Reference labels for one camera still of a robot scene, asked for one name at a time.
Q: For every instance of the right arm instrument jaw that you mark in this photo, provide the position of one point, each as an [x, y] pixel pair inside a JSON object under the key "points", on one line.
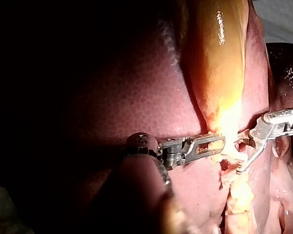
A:
{"points": [[246, 139], [255, 157]]}

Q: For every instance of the left arm instrument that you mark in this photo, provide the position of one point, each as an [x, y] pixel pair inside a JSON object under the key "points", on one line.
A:
{"points": [[161, 149]]}

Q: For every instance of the left arm instrument jaw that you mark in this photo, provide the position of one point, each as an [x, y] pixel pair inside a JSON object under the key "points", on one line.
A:
{"points": [[192, 156], [210, 139]]}

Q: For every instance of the right arm instrument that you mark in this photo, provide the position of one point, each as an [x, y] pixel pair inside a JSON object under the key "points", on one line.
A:
{"points": [[276, 124]]}

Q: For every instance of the gallbladder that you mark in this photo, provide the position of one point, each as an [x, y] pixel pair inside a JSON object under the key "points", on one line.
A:
{"points": [[210, 73]]}

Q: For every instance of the dark left arm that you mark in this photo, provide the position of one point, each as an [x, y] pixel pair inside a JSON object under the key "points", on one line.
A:
{"points": [[141, 195]]}

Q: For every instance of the pale fatty tissue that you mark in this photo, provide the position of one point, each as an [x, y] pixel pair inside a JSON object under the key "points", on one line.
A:
{"points": [[239, 195], [280, 190]]}

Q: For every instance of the dark red liver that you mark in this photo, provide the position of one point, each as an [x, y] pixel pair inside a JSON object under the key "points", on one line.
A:
{"points": [[136, 97]]}

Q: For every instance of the white cloth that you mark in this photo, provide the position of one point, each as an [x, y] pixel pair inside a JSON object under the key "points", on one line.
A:
{"points": [[283, 19]]}

